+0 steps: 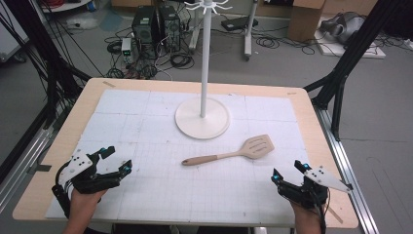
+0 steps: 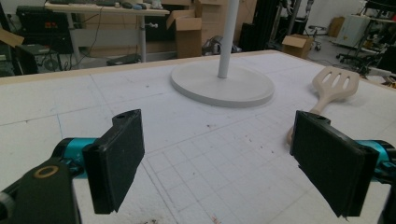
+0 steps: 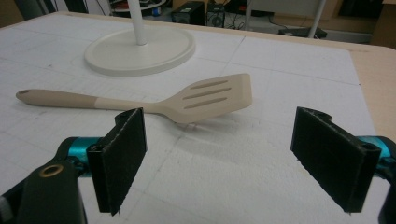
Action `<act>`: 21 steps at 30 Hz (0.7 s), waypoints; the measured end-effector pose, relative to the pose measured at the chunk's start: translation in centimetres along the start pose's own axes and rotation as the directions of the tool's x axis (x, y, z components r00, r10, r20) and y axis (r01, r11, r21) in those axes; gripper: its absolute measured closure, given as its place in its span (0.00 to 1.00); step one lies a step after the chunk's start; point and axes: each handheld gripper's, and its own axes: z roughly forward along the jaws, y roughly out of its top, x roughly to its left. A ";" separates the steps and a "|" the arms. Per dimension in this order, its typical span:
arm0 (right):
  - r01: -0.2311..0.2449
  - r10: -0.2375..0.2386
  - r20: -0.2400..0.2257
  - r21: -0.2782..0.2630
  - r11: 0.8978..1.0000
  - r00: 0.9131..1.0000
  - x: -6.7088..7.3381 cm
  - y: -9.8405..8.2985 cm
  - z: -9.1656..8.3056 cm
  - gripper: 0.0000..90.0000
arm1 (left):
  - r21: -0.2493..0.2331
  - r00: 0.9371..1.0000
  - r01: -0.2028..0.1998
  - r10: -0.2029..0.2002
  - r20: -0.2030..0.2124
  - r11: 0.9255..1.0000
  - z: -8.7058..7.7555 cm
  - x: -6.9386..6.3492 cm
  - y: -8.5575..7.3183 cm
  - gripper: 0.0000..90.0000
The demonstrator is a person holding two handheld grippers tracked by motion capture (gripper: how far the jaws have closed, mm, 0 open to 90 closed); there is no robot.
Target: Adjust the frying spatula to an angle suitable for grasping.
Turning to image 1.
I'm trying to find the person's left hand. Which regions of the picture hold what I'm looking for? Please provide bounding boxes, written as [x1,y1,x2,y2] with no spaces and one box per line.
[69,188,108,216]

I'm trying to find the tangle of black floor cables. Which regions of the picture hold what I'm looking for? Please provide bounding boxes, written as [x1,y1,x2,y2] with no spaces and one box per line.
[103,27,197,81]

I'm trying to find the white stand leg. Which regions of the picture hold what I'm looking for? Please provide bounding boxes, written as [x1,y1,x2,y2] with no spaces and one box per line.
[188,12,203,52]
[244,0,259,61]

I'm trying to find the grey bag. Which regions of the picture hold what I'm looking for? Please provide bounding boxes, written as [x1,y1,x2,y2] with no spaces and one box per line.
[319,12,366,45]

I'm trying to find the white hook rack stand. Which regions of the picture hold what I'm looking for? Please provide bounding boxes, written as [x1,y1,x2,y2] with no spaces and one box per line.
[174,0,234,140]

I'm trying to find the white board on floor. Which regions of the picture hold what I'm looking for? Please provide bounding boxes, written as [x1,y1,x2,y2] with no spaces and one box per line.
[314,31,387,59]

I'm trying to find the aluminium rail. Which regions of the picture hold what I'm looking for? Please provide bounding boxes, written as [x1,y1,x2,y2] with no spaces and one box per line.
[0,126,55,214]
[314,106,380,234]

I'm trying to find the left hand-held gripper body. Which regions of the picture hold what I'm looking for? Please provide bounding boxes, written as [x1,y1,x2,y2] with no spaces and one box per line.
[57,149,123,195]

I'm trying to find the black computer tower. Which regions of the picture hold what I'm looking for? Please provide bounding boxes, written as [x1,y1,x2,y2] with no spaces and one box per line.
[131,5,158,45]
[158,4,182,53]

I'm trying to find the black metal frame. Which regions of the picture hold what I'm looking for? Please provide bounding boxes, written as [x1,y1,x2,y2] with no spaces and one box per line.
[303,0,413,141]
[0,0,93,184]

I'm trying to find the beige slotted spatula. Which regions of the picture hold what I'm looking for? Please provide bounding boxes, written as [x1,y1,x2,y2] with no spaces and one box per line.
[181,134,276,167]

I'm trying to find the white grid mat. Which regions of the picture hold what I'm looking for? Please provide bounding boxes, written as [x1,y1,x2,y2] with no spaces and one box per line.
[45,89,315,228]

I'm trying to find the tall cardboard box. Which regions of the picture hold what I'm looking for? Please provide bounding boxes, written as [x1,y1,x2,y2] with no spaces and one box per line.
[286,0,326,43]

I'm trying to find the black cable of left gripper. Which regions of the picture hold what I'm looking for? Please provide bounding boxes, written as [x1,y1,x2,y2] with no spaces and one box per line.
[52,164,74,219]

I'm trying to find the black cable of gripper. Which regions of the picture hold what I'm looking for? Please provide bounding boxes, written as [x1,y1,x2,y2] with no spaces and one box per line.
[52,164,74,219]
[316,189,332,234]

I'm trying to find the white round table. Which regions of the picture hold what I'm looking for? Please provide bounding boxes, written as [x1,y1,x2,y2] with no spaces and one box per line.
[39,0,94,14]

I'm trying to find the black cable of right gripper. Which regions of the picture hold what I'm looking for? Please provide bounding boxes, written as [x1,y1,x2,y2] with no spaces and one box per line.
[316,189,332,234]

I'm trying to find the black flat device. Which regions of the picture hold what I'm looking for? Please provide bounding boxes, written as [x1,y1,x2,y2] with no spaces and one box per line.
[220,16,259,32]

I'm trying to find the person's right hand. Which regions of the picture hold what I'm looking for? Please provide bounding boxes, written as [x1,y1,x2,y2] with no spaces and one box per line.
[289,199,323,226]

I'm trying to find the coiled black floor cables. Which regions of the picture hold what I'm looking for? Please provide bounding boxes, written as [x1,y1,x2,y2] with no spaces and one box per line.
[254,32,317,57]

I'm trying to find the long beige tape strip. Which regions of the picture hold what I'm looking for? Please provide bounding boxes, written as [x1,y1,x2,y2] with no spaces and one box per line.
[325,204,344,225]

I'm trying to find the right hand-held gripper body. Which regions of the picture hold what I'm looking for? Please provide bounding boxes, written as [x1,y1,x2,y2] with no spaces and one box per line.
[282,166,354,210]

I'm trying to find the white power supply unit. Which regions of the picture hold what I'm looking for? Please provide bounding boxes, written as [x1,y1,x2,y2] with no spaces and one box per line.
[121,37,133,64]

